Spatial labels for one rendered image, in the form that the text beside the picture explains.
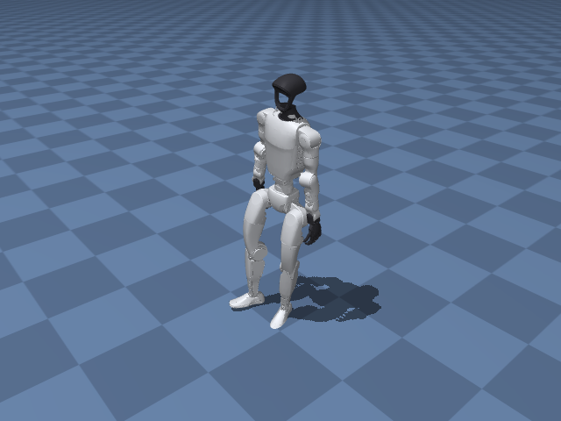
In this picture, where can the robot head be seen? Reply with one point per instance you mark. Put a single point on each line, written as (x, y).
(289, 85)

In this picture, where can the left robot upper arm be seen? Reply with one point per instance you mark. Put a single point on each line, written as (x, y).
(310, 141)

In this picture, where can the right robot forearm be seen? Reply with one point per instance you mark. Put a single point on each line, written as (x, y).
(259, 168)

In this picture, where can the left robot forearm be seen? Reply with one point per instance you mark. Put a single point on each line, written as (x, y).
(311, 198)

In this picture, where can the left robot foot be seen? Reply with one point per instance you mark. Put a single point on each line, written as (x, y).
(280, 317)

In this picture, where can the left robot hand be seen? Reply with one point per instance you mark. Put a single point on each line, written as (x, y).
(314, 230)

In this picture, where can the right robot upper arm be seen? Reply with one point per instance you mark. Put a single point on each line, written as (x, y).
(259, 148)

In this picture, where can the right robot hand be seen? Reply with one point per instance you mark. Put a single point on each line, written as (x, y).
(257, 184)

